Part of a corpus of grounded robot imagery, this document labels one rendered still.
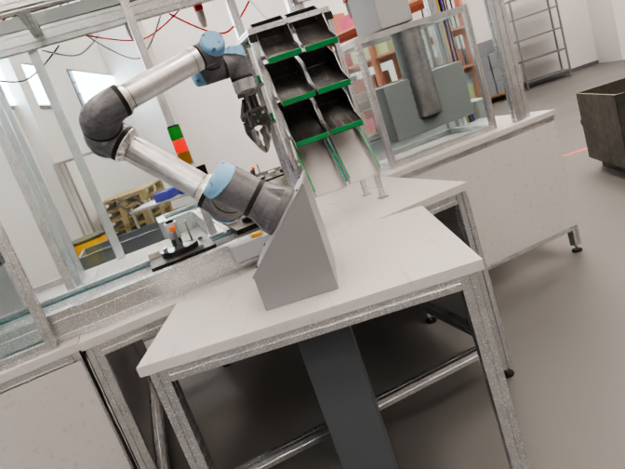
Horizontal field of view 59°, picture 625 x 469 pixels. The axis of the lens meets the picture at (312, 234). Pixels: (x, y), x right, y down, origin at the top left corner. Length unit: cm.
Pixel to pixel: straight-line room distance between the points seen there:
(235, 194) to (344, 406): 71
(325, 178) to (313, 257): 78
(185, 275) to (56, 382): 53
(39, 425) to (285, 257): 103
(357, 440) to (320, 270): 60
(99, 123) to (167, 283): 61
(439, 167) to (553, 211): 81
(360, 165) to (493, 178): 115
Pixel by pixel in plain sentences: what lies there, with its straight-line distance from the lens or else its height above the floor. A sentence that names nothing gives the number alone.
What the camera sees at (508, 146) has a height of 76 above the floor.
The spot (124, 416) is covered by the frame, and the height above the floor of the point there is 56.
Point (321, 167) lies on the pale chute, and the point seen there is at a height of 108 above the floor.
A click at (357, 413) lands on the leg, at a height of 42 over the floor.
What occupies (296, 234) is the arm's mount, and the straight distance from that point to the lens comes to 142.
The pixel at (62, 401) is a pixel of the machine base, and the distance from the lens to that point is 203.
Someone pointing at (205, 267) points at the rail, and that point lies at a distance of 197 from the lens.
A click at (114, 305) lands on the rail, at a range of 198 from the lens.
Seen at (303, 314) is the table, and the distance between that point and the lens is 138.
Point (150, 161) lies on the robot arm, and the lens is 173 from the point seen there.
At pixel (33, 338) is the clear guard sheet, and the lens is 200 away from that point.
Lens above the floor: 135
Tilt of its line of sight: 13 degrees down
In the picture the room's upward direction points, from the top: 19 degrees counter-clockwise
